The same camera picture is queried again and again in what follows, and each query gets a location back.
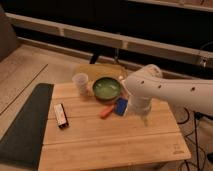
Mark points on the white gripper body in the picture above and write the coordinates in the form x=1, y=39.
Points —
x=139, y=106

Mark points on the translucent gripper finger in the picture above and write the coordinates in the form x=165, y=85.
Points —
x=144, y=118

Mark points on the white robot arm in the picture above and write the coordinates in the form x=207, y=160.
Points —
x=148, y=83

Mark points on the orange carrot toy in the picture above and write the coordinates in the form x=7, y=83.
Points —
x=106, y=112

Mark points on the green bowl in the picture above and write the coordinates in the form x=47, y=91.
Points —
x=106, y=88

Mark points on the translucent plastic cup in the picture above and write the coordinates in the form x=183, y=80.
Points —
x=81, y=81

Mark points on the dark floor mat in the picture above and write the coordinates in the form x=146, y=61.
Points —
x=22, y=143

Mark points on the white wall rail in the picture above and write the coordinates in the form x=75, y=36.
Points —
x=123, y=42

